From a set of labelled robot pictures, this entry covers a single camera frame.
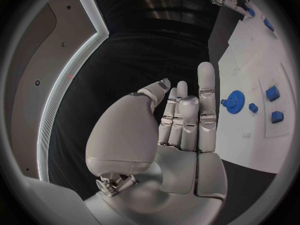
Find blue block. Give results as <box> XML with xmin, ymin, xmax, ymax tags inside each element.
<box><xmin>270</xmin><ymin>110</ymin><xmax>285</xmax><ymax>124</ymax></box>
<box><xmin>265</xmin><ymin>85</ymin><xmax>281</xmax><ymax>102</ymax></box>

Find white task board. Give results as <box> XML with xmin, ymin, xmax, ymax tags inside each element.
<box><xmin>215</xmin><ymin>3</ymin><xmax>298</xmax><ymax>174</ymax></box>

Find short blue cylinder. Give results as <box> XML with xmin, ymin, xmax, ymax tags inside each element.
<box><xmin>263</xmin><ymin>18</ymin><xmax>275</xmax><ymax>32</ymax></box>

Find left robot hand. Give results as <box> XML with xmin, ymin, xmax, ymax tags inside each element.
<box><xmin>84</xmin><ymin>61</ymin><xmax>229</xmax><ymax>225</ymax></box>

